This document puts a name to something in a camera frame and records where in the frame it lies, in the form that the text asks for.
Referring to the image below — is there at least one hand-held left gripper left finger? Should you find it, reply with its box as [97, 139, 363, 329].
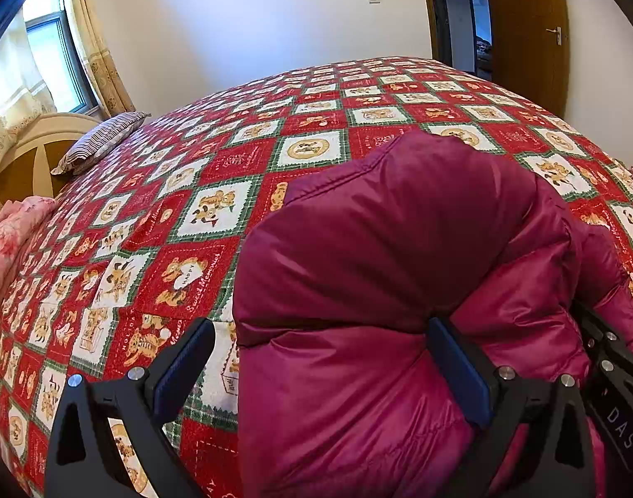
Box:
[45, 318, 217, 498]

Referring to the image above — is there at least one window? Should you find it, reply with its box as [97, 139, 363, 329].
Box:
[22, 0, 99, 115]

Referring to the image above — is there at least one magenta down jacket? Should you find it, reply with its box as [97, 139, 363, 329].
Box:
[232, 129, 633, 498]

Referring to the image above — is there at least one pink floral quilt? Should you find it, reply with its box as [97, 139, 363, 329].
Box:
[0, 196, 58, 330]

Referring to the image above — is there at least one brown wooden door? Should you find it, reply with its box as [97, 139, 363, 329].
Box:
[481, 0, 574, 115]

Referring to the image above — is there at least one striped pillow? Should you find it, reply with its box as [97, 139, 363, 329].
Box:
[51, 110, 152, 176]

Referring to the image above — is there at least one sheer white curtain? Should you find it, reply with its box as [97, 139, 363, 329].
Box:
[0, 7, 58, 177]

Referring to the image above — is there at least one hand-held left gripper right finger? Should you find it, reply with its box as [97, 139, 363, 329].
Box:
[427, 316, 597, 498]

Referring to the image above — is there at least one dark door frame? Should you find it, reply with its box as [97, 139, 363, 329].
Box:
[417, 0, 496, 81]

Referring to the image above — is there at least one cream wooden headboard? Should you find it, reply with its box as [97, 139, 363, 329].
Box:
[0, 112, 104, 219]

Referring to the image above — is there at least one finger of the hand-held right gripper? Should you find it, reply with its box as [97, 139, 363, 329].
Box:
[570, 298, 633, 379]

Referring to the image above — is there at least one red printed patchwork bedspread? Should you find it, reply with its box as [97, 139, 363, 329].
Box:
[0, 56, 633, 498]

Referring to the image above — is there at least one beige patterned curtain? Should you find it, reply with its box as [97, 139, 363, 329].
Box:
[62, 0, 137, 120]

